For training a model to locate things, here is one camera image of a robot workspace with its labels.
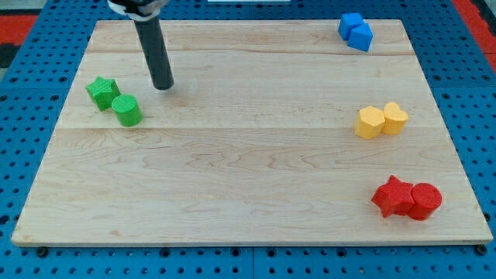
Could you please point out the red star block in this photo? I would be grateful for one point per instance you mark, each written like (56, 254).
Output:
(394, 197)

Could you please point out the blue cube block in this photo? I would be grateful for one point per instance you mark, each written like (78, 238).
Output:
(348, 22)

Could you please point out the yellow heart block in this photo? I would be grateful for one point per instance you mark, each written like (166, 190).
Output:
(395, 119)

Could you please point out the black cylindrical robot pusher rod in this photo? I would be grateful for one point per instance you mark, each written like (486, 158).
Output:
(154, 50)

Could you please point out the blue pentagon block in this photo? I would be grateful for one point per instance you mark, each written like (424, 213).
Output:
(360, 37)

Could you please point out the light wooden board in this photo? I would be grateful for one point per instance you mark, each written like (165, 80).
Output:
(254, 144)

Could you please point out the green star block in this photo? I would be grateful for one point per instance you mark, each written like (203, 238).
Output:
(102, 91)

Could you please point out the yellow hexagon block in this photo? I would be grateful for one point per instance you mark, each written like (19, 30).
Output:
(369, 122)

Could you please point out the green cylinder block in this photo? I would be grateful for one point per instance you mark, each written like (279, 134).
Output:
(127, 110)

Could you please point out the red cylinder block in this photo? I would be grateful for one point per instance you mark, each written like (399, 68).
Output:
(427, 198)

